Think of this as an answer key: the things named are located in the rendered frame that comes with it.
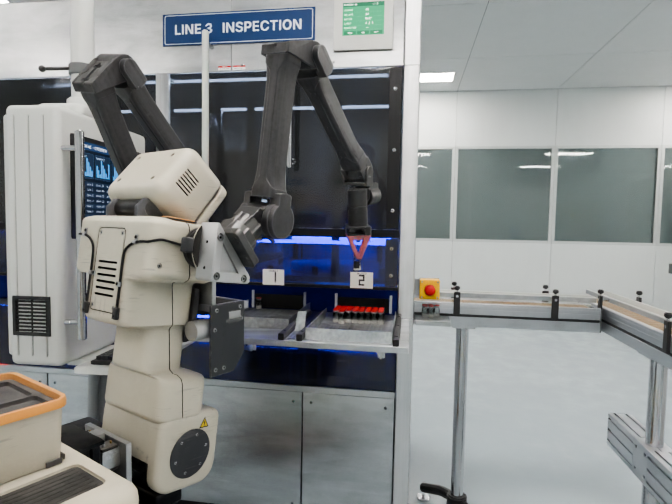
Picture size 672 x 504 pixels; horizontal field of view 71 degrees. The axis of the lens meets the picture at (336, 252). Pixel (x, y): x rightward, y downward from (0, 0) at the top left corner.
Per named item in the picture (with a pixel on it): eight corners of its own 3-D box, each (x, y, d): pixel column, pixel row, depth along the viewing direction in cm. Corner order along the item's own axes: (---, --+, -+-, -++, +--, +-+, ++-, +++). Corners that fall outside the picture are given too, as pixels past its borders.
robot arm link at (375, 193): (341, 165, 137) (367, 166, 132) (360, 164, 146) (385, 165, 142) (340, 206, 139) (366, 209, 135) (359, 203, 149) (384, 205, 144)
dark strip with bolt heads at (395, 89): (384, 286, 176) (389, 67, 172) (396, 286, 176) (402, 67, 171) (384, 286, 175) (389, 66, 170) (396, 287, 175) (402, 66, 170)
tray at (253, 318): (247, 308, 193) (247, 299, 192) (310, 310, 189) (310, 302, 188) (213, 325, 159) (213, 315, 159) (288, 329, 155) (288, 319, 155)
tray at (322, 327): (325, 317, 176) (325, 308, 176) (396, 320, 172) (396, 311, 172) (305, 339, 143) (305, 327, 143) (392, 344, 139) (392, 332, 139)
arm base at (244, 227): (195, 231, 96) (236, 233, 89) (219, 208, 101) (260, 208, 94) (214, 263, 101) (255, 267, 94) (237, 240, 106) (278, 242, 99)
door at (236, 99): (171, 225, 189) (170, 74, 185) (284, 227, 182) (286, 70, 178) (170, 225, 188) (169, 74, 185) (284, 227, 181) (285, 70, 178)
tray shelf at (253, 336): (236, 312, 194) (236, 307, 193) (409, 320, 183) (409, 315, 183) (179, 340, 146) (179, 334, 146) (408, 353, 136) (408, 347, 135)
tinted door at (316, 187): (285, 227, 182) (287, 70, 178) (398, 229, 175) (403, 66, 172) (285, 227, 181) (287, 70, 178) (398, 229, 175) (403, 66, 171)
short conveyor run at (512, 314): (412, 324, 184) (413, 284, 183) (412, 317, 199) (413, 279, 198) (602, 334, 173) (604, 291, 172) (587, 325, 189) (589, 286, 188)
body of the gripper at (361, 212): (366, 228, 145) (365, 204, 144) (371, 233, 135) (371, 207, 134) (345, 229, 144) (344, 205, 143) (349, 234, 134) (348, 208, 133)
